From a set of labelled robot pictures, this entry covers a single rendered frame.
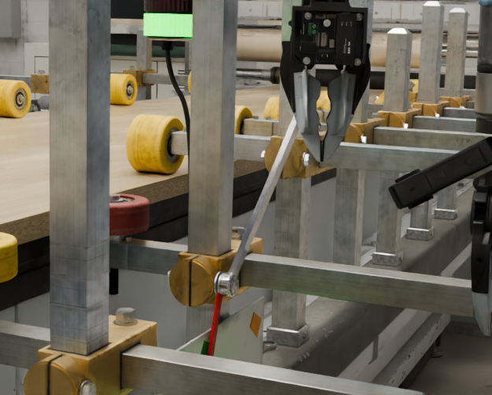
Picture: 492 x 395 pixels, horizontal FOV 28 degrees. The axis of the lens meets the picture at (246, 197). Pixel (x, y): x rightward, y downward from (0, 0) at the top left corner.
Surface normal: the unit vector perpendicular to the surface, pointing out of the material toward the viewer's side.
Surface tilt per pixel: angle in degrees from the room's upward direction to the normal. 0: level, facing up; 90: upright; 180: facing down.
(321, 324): 0
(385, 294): 90
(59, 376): 90
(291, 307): 90
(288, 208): 90
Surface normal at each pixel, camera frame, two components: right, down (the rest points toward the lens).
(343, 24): -0.04, 0.14
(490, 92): -0.78, 0.09
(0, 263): 0.77, 0.13
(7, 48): -0.29, 0.15
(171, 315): 0.92, 0.09
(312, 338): 0.03, -0.99
